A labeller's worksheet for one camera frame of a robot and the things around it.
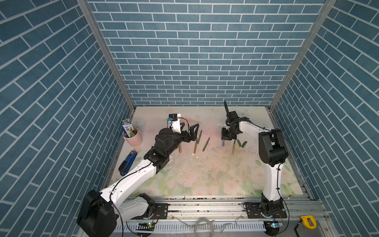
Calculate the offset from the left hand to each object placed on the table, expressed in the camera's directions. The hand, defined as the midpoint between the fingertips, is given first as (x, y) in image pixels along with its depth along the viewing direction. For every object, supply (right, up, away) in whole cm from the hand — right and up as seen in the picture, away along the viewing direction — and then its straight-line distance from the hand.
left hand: (196, 125), depth 73 cm
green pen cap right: (+33, -14, +26) cm, 44 cm away
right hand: (+19, -10, +29) cm, 36 cm away
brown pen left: (-1, -16, +26) cm, 30 cm away
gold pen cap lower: (-11, -17, +25) cm, 32 cm away
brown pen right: (+25, -16, +26) cm, 40 cm away
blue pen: (+19, -13, +26) cm, 35 cm away
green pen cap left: (+30, -13, +27) cm, 42 cm away
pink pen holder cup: (-38, -10, +19) cm, 44 cm away
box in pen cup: (-41, -3, +15) cm, 43 cm away
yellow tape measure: (+54, -46, -3) cm, 71 cm away
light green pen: (+7, -13, +26) cm, 30 cm away
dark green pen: (+3, -9, +31) cm, 32 cm away
